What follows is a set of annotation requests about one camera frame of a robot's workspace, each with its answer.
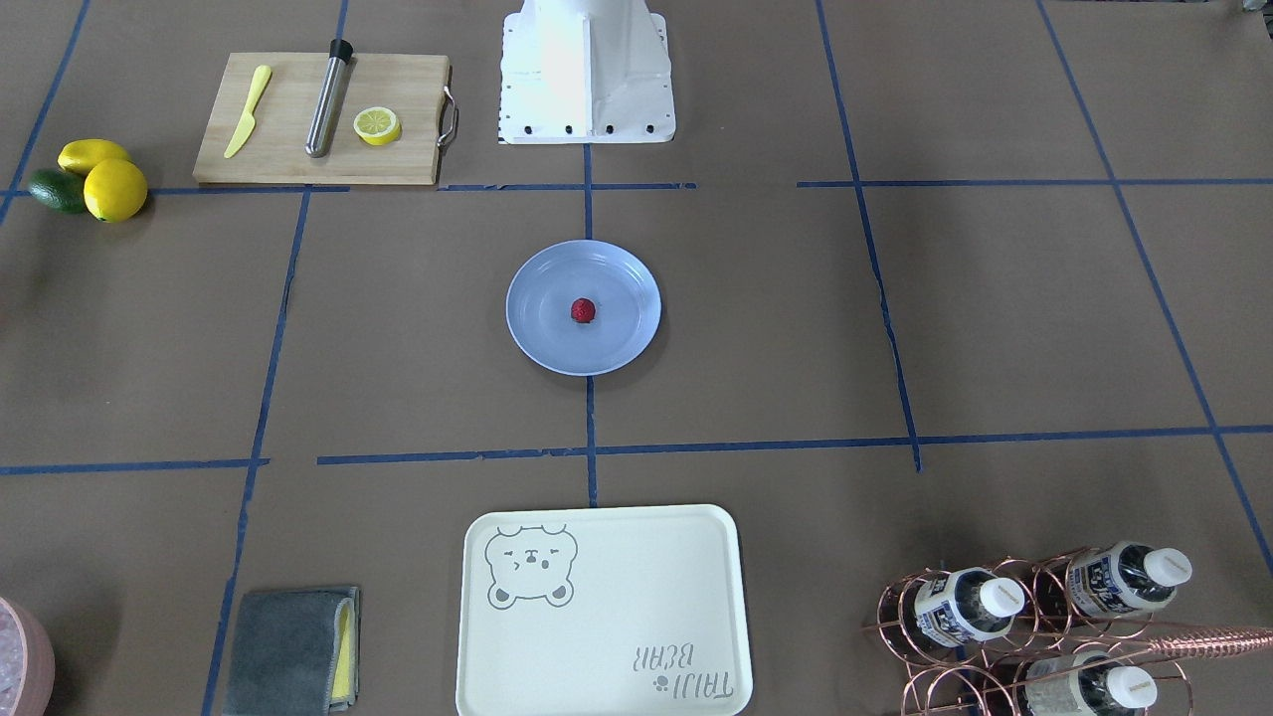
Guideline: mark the yellow lemon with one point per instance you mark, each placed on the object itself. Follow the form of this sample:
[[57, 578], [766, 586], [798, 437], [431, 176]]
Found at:
[[115, 190], [81, 156]]

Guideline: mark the dark drink bottle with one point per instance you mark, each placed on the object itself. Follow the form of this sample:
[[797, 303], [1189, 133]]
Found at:
[[967, 606], [1127, 578], [1086, 683]]

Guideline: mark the red strawberry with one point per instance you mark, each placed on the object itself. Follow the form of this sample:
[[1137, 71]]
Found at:
[[583, 310]]

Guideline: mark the green lime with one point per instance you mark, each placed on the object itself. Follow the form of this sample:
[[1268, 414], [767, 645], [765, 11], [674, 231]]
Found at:
[[58, 190]]

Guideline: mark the yellow lemon upper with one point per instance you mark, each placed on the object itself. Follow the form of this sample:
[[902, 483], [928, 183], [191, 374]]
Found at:
[[81, 156]]

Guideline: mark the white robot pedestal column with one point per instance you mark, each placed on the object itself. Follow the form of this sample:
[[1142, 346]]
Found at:
[[585, 72]]

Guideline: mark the copper wire bottle rack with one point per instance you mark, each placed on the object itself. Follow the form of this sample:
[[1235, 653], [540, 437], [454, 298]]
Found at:
[[981, 679]]

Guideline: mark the blue round plate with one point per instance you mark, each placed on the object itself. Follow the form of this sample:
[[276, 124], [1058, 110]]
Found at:
[[539, 296]]

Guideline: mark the pink bowl of ice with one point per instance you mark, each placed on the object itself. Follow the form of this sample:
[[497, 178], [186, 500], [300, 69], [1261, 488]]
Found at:
[[29, 665]]

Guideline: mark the yellow plastic knife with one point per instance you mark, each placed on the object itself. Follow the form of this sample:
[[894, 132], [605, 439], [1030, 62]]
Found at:
[[247, 121]]

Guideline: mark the steel cylinder muddler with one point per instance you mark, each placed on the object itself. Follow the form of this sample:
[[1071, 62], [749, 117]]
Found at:
[[325, 115]]

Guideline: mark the cream bear tray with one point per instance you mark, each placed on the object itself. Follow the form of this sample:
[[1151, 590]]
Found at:
[[603, 611]]

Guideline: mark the dark drink bottle middle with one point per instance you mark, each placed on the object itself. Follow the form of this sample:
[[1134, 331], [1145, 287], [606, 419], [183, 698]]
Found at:
[[1127, 578]]

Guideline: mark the wooden cutting board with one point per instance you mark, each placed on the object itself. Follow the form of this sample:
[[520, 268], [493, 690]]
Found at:
[[414, 86]]

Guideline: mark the lemon half slice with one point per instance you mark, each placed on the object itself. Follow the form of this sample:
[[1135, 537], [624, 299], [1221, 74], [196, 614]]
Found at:
[[377, 126]]

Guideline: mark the yellow lemon lower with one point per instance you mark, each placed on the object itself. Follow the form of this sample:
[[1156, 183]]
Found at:
[[115, 190]]

